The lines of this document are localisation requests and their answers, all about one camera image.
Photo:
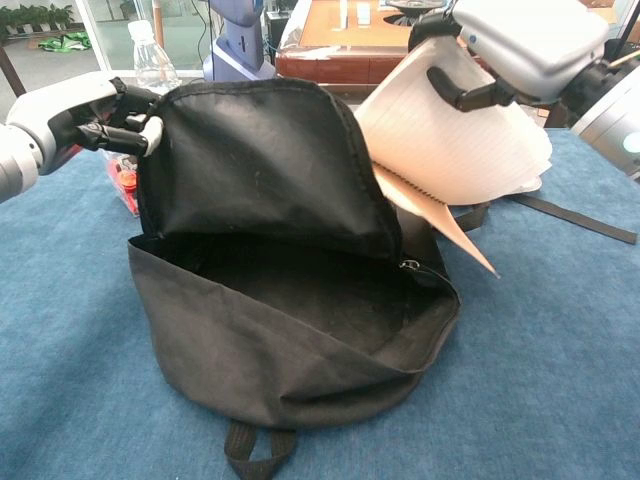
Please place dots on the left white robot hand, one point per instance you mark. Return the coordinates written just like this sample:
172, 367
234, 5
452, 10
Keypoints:
50, 107

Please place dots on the upright white mahjong tile row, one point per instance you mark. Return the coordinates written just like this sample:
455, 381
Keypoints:
344, 12

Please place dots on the clear water bottle green label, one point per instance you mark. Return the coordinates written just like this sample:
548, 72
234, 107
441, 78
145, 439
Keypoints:
152, 65

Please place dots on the black fabric backpack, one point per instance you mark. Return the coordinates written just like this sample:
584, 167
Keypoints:
260, 320

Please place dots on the kraft cover spiral notebook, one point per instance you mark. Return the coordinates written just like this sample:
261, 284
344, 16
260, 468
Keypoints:
450, 155

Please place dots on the cardboard box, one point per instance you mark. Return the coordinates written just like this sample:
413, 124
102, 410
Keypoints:
602, 10

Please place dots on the green cloth heap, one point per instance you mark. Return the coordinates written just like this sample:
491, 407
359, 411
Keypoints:
65, 42

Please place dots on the clear plastic snack box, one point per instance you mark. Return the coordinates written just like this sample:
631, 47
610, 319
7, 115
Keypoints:
125, 185

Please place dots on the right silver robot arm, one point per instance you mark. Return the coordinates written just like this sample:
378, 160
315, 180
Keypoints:
610, 115

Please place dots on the stacked blue mahjong tiles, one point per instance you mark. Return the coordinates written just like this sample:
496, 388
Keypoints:
363, 12

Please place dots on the dark wooden table leg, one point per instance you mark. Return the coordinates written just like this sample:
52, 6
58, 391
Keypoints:
12, 75

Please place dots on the black tripod stand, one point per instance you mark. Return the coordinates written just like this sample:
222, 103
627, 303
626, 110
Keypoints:
625, 25

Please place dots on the blue purple machine base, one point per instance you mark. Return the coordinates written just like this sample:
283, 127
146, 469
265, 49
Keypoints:
240, 45

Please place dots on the brown mahjong table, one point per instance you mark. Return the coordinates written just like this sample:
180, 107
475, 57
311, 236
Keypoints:
325, 50

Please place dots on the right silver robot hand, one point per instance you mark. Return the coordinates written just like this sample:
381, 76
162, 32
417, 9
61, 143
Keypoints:
530, 45

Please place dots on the row of potted plants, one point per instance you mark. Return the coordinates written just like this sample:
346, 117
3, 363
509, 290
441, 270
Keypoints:
30, 17

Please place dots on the black mahjong table dial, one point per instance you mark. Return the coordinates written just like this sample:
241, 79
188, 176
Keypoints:
400, 12

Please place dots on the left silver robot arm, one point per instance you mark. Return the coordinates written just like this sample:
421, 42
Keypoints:
15, 160

